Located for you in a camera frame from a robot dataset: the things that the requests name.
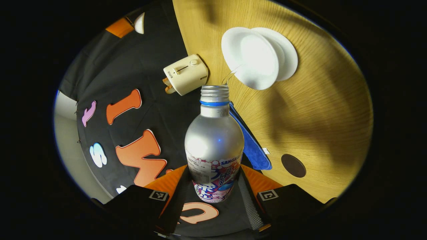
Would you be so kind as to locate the dark brown round coaster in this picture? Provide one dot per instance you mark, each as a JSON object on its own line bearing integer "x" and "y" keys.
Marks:
{"x": 293, "y": 165}

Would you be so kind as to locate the cream toaster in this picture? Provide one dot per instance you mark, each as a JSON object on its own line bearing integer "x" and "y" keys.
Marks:
{"x": 186, "y": 75}

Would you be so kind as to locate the white teacup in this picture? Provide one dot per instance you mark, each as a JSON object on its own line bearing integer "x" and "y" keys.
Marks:
{"x": 257, "y": 58}

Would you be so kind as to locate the black backdrop cloth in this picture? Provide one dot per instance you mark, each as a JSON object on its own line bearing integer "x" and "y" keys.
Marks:
{"x": 150, "y": 60}

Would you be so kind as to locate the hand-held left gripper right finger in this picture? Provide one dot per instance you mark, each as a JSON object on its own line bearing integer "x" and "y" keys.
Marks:
{"x": 252, "y": 206}

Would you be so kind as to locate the brown bread slice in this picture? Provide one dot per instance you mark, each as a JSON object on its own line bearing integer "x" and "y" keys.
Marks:
{"x": 165, "y": 81}
{"x": 169, "y": 89}

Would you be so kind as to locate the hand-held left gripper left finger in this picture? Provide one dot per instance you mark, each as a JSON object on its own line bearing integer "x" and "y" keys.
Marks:
{"x": 173, "y": 203}

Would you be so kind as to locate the silver water bottle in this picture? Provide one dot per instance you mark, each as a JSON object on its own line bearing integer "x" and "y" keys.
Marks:
{"x": 213, "y": 140}

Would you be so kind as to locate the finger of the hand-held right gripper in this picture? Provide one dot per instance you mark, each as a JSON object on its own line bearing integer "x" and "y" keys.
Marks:
{"x": 119, "y": 27}

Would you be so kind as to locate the white saucer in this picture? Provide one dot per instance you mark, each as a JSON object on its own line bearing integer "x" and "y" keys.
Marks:
{"x": 288, "y": 56}

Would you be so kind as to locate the white teacup lid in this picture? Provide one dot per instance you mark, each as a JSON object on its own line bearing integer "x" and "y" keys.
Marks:
{"x": 140, "y": 23}

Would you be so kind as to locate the blue towel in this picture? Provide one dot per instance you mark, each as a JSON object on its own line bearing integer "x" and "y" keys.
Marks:
{"x": 253, "y": 150}

